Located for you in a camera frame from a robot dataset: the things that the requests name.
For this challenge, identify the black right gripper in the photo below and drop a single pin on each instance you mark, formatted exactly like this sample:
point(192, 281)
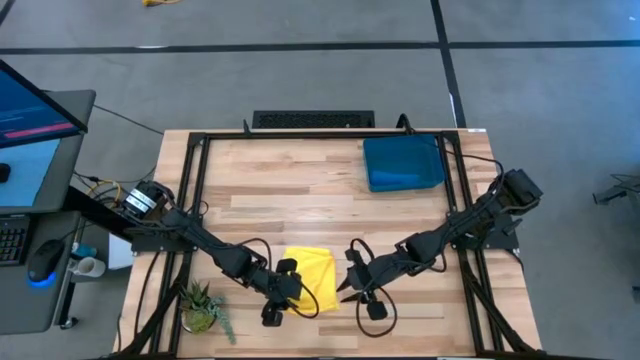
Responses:
point(372, 277)

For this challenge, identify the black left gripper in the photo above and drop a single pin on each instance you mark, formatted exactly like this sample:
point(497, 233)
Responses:
point(282, 290)

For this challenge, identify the yellow microfiber towel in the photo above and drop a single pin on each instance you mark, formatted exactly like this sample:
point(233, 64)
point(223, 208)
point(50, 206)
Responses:
point(320, 280)

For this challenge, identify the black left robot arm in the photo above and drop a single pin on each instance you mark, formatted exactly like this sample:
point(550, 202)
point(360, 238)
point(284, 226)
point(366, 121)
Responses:
point(210, 245)

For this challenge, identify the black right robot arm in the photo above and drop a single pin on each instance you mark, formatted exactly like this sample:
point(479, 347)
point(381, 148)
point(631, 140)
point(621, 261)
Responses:
point(475, 215)

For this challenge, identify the teal plastic basket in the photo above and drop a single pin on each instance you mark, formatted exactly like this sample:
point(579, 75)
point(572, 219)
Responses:
point(405, 152)

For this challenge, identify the small potted succulent plant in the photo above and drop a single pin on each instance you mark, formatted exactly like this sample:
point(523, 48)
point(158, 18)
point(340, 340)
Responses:
point(200, 307)

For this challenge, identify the white box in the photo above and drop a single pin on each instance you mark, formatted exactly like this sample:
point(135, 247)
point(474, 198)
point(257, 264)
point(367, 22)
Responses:
point(120, 252)

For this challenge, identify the black keyboard at table edge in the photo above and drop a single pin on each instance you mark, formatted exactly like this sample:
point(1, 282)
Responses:
point(312, 120)

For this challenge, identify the white mug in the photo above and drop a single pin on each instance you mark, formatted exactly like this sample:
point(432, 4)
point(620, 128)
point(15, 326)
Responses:
point(90, 266)

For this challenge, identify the teal cup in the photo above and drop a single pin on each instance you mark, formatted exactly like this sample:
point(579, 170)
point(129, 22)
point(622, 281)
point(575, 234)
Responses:
point(86, 250)

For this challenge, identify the black desk base bar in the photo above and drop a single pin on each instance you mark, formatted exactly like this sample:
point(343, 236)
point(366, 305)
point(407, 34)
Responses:
point(95, 210)

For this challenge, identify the black computer mouse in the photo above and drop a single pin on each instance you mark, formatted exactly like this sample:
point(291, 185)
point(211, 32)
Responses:
point(44, 260)

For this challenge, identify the grey computer desk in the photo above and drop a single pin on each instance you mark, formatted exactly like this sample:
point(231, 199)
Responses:
point(70, 175)

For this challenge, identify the backlit black keyboard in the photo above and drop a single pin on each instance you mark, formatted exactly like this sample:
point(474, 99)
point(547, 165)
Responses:
point(12, 240)

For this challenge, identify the black floor stand base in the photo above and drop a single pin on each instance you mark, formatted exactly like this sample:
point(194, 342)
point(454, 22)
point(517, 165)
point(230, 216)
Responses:
point(617, 190)

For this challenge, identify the computer monitor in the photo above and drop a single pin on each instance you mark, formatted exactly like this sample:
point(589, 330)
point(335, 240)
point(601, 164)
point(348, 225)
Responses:
point(30, 110)

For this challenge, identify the yellow object on floor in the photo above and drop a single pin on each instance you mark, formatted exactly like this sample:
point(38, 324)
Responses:
point(160, 2)

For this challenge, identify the black metal table frame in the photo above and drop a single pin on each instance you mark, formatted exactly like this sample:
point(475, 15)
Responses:
point(325, 135)

